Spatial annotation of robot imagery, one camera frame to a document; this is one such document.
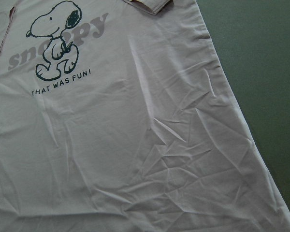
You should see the pink Snoopy t-shirt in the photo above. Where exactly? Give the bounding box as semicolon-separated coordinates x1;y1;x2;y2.
0;0;290;232

